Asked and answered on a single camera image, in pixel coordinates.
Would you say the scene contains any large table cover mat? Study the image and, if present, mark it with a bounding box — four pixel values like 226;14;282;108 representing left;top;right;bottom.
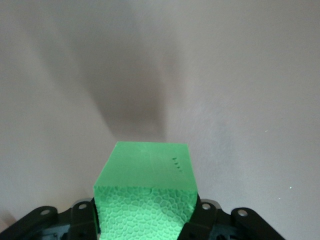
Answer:
0;0;320;240

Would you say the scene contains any green foam cube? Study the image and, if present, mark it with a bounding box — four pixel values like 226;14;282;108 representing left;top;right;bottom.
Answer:
92;141;198;240

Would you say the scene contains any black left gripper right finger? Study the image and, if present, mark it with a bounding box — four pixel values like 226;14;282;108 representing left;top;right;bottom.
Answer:
177;194;283;240

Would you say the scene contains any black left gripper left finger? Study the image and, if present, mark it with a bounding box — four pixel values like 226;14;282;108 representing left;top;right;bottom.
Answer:
4;197;101;240

